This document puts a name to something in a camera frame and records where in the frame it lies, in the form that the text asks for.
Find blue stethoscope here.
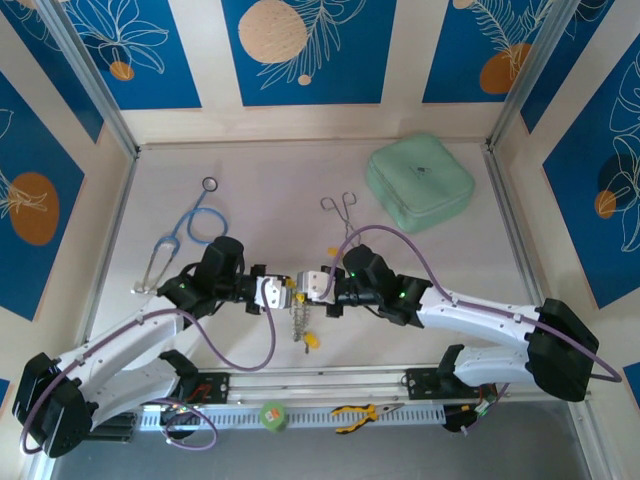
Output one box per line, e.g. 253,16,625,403
130,177,231,299

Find coloured wire bundle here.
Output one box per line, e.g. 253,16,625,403
469,384,501,417

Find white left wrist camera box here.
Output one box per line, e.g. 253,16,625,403
254,273,295,310

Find mint green zip pouch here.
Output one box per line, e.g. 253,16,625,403
364,131,476,235

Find black plastic bracket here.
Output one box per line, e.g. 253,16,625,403
442,405,481,435

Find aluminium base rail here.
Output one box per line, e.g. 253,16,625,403
197,367,596,401

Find metal key ring chain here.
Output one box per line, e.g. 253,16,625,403
291,302,314,344

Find aluminium frame post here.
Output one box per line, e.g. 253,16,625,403
37,0,141,159
487,0,584,151
24,452,56,480
567,399,609,480

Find metal wire tongs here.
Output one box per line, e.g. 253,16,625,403
319,191,359,240

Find green tape roll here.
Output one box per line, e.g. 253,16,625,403
258,398,288,434

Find red and black wires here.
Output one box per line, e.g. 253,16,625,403
189,380,217,402

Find yellow black pliers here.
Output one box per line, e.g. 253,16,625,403
330,401,406,435

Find black aluminium extrusion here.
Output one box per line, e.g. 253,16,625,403
89,414,137,444

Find grey slotted cable duct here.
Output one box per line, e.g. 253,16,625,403
139,403,447,431

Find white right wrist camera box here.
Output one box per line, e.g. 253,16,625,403
295,269,335,305

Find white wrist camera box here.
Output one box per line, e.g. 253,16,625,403
295,269,335,305
254,273,295,310

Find aluminium table edge rail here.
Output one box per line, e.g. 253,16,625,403
481,144,546,306
77,149,140,346

